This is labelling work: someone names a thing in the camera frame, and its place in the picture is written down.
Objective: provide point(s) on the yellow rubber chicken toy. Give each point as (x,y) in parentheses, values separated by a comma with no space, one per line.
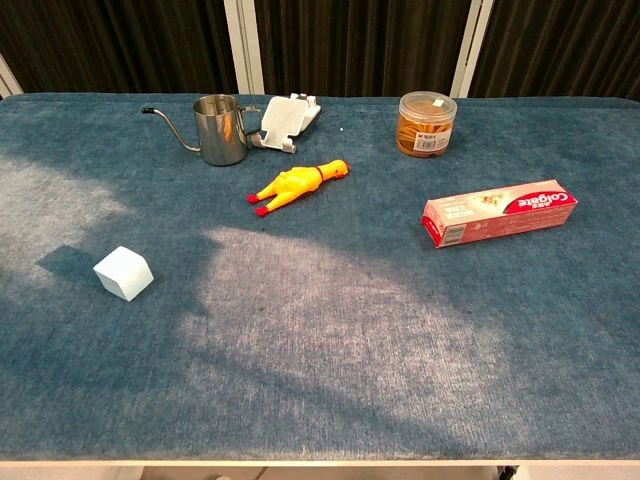
(296,184)

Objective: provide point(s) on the white vertical frame post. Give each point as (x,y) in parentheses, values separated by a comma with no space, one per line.
(470,47)
(246,47)
(8,77)

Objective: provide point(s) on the clear jar of rubber bands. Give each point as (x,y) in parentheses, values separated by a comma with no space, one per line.
(426,125)

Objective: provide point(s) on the blue felt table cloth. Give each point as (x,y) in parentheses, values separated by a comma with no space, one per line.
(320,310)

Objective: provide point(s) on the light blue cube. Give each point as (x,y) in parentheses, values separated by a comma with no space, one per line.
(123,273)

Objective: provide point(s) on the stainless steel gooseneck kettle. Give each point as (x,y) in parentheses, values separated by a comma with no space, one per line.
(219,131)

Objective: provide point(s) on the red Colgate toothpaste box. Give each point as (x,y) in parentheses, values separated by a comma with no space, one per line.
(495,214)

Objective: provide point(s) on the white plastic phone stand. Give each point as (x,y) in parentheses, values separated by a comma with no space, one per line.
(283,120)

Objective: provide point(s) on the dark pleated curtain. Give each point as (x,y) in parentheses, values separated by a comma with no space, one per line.
(360,45)

